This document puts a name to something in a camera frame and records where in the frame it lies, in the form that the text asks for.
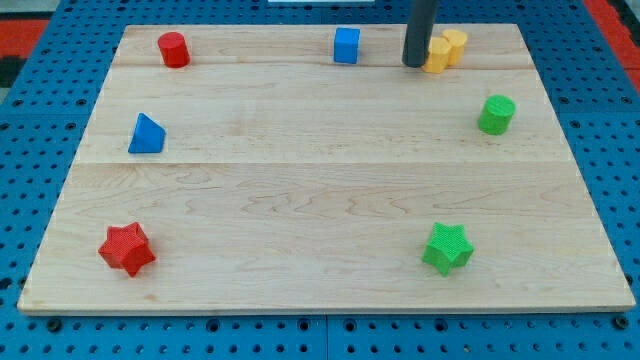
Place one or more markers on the yellow hexagon block front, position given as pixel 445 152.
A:
pixel 437 56

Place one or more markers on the red star block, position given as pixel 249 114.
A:
pixel 127 248

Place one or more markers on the blue cube block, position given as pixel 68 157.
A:
pixel 346 45

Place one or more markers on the red cylinder block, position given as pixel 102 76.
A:
pixel 174 50

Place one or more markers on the yellow hexagon block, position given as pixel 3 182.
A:
pixel 437 56
pixel 457 39

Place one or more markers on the yellow hexagon block rear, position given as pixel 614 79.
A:
pixel 457 39

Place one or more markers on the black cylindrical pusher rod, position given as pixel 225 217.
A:
pixel 418 32

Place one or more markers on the green cylinder block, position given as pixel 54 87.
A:
pixel 496 114

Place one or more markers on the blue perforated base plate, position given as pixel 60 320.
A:
pixel 54 57

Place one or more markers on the green star block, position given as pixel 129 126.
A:
pixel 447 248

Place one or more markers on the blue triangular prism block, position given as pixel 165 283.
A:
pixel 148 136

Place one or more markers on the light wooden board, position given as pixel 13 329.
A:
pixel 290 184

